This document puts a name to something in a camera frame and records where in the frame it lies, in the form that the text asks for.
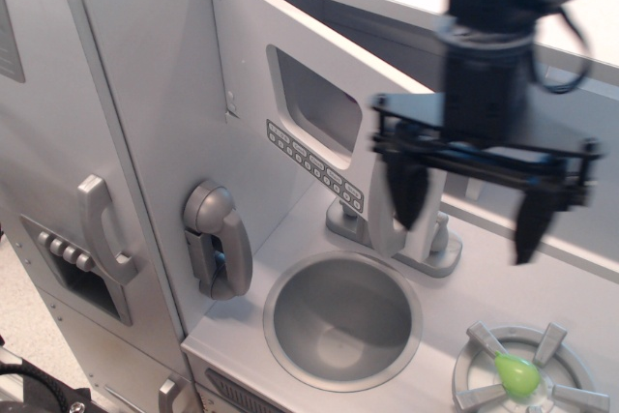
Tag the grey oven control panel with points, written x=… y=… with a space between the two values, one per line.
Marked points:
x=239 y=395

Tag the grey fridge door handle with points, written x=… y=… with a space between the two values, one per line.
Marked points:
x=94 y=199

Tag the white toy kitchen cabinet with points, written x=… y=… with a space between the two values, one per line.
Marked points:
x=133 y=92

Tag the grey toy ice dispenser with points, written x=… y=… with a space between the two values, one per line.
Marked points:
x=76 y=270

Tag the grey toy stove burner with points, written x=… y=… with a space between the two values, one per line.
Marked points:
x=566 y=384

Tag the grey toy wall phone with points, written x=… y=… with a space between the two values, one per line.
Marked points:
x=218 y=243

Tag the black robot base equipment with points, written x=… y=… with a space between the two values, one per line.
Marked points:
x=26 y=388

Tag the round grey toy sink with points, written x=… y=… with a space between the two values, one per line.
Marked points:
x=342 y=321

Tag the white toy microwave door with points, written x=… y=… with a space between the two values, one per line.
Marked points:
x=309 y=90

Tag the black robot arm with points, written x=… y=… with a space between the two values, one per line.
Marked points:
x=495 y=22

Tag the grey toy faucet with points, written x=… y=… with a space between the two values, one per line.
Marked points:
x=437 y=258

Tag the grey lower door handle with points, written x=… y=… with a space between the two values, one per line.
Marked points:
x=174 y=396

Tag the green toy pear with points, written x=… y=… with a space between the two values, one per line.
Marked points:
x=519 y=377

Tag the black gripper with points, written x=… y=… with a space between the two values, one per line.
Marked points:
x=483 y=125

